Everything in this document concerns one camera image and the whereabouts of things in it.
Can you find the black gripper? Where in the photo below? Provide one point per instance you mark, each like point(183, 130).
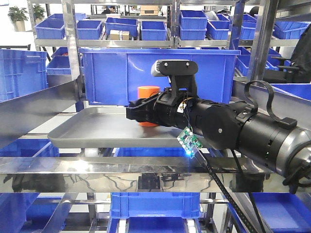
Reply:
point(171, 108)

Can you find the orange cylindrical capacitor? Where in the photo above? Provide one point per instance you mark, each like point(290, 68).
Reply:
point(146, 92)

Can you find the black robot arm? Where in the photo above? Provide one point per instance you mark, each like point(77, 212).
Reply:
point(278, 144)

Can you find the cardboard boxes on shelf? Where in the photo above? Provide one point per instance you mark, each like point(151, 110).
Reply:
point(119, 35)

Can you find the blue bin below shelf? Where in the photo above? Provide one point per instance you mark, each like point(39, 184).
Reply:
point(161, 204)

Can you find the blue bin right shelf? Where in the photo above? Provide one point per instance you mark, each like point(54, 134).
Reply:
point(302, 90)

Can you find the large blue plastic bin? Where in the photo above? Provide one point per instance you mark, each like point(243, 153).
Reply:
point(113, 75)

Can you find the green circuit board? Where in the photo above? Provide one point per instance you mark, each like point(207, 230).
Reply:
point(189, 142)

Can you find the grey plastic tray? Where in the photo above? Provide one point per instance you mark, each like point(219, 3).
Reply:
point(95, 128)

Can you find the blue bin top row centre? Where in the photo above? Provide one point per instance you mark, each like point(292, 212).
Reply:
point(153, 31)

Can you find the blue bin top row tilted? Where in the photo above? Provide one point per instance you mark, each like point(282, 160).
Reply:
point(122, 24)

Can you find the stacked blue bins top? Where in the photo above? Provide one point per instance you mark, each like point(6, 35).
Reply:
point(193, 25)

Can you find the blue bin top row left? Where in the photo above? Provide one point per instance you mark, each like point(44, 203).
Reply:
point(50, 29)

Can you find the large blue crate left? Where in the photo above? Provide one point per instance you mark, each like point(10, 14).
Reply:
point(22, 72)

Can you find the blue bin lower left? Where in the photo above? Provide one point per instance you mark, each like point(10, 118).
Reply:
point(30, 147)

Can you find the potted plant left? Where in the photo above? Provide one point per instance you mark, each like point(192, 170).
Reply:
point(18, 17)

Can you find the blue bin top right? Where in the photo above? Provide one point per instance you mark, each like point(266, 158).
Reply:
point(289, 29)

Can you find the blue bin lower right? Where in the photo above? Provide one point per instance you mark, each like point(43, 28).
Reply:
point(285, 212)

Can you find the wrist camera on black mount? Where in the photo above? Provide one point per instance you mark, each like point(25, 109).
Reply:
point(181, 74)

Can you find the steel shelf rack frame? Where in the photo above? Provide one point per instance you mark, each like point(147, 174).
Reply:
point(98, 170)

